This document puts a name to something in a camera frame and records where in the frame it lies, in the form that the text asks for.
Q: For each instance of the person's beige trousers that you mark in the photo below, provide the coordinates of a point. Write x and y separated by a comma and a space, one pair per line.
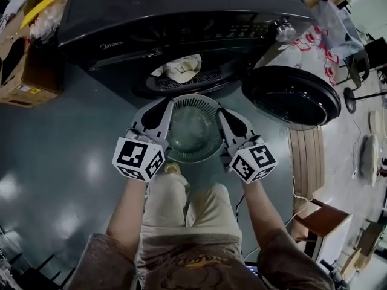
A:
169, 204

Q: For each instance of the small lit screen device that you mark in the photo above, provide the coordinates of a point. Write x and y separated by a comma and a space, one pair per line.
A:
251, 268

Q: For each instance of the round black washing machine door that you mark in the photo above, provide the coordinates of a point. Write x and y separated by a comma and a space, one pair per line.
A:
290, 98

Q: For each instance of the person's right forearm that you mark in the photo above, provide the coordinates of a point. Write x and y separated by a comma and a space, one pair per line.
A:
266, 210

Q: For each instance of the person's brown printed t-shirt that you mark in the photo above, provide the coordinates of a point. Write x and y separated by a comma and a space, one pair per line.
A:
196, 270

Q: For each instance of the black bin with yellow lid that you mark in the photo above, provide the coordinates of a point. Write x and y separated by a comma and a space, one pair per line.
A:
45, 1

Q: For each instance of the black washing machine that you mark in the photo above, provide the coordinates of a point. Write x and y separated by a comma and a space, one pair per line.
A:
121, 17

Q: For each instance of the round beige cushion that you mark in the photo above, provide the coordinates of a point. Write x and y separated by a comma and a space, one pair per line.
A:
376, 121

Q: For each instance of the white pink cloth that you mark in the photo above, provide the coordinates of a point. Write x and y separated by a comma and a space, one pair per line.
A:
18, 1

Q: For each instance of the person's yellow shoe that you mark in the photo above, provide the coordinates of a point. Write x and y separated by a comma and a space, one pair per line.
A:
172, 168

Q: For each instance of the person's left forearm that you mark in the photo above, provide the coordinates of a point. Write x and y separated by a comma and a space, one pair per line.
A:
127, 216

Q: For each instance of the pale green laundry basket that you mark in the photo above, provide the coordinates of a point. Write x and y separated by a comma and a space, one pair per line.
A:
193, 125

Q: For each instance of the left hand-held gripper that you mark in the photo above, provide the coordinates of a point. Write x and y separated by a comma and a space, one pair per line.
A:
133, 156

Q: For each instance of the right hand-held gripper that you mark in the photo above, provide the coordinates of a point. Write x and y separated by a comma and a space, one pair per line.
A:
254, 162

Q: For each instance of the black chair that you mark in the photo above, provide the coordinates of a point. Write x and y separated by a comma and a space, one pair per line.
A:
361, 68

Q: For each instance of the black standing fan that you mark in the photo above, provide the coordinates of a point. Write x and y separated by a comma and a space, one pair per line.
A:
350, 100

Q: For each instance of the pile of red label bags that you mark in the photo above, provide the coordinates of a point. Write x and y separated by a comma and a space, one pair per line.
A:
314, 47

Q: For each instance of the oblong beige cushion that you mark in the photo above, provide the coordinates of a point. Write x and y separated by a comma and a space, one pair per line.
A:
369, 159

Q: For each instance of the brown cardboard box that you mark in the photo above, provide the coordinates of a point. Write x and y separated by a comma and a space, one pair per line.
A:
39, 80

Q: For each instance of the white top wooden table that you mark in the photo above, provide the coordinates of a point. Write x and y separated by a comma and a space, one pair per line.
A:
326, 222

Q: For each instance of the cream clothes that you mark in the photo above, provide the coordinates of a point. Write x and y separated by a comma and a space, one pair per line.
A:
183, 68

